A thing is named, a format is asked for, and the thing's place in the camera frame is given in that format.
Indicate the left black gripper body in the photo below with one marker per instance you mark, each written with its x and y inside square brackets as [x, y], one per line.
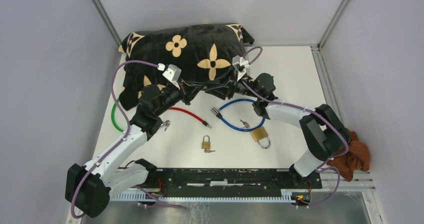
[185, 91]

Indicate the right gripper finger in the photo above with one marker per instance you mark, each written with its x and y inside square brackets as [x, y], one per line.
[219, 92]
[222, 80]

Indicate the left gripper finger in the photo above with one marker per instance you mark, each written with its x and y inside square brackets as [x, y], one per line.
[192, 84]
[191, 93]

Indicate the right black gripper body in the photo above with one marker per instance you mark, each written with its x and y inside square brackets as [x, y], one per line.
[239, 87]

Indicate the red cable lock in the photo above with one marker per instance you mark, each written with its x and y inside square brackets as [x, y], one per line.
[205, 123]

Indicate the small brass padlock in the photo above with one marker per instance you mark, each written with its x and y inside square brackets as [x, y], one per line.
[206, 144]

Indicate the large brass padlock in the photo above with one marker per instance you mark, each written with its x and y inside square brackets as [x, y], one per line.
[260, 134]

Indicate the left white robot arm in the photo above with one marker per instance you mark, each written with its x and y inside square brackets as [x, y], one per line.
[89, 187]

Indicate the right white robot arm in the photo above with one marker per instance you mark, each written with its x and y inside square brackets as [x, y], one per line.
[325, 135]

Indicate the blue lock keys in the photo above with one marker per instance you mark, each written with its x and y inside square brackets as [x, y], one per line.
[245, 124]

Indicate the black floral pillow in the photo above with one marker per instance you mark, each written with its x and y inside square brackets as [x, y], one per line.
[203, 52]

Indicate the silver keys on table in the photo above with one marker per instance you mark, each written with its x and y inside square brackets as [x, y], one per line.
[165, 125]

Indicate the brown cloth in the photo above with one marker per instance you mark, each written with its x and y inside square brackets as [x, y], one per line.
[357, 158]

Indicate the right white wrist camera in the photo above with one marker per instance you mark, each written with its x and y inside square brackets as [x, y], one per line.
[241, 66]

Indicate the green cable lock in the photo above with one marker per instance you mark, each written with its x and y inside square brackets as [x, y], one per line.
[113, 118]

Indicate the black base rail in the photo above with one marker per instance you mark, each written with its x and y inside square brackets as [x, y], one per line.
[231, 184]

